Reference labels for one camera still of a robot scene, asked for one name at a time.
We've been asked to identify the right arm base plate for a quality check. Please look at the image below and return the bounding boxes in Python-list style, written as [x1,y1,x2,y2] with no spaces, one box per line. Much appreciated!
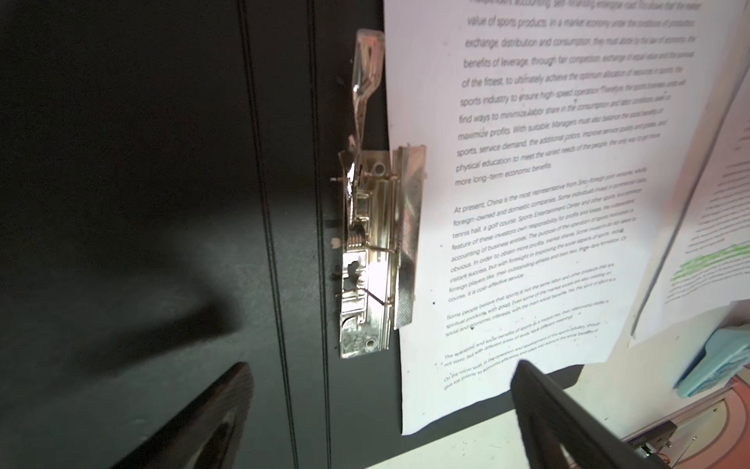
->
[625,420,678,453]

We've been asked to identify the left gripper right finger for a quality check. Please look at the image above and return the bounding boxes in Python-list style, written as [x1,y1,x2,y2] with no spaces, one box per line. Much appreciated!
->
[511,360,668,469]

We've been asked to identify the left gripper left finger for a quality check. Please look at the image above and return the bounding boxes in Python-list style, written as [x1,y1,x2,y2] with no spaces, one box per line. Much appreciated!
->
[114,363,254,468]

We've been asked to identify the blue clip folder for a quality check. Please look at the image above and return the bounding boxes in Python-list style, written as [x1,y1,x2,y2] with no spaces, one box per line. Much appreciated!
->
[1,1,518,468]

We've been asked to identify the metal folder lever clip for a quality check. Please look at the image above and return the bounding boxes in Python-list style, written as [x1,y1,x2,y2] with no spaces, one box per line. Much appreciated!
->
[339,29,427,359]

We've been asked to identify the paper sheet with green highlight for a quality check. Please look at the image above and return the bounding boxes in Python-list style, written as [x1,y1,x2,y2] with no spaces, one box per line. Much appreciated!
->
[631,73,749,345]

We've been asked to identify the printed paper sheet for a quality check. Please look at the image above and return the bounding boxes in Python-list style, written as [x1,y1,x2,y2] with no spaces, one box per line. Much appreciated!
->
[384,1,749,435]

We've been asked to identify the teal calculator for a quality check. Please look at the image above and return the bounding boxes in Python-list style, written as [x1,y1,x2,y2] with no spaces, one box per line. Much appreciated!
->
[675,324,749,399]

